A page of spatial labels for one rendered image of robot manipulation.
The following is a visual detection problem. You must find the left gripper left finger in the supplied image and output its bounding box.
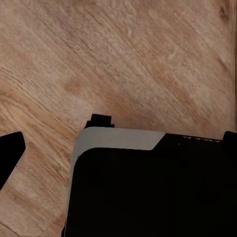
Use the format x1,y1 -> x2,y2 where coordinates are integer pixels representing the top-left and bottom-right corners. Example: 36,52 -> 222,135
0,131 -> 26,190

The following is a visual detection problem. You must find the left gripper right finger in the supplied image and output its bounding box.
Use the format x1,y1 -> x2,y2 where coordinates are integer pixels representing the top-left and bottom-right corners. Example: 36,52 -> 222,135
221,131 -> 237,171

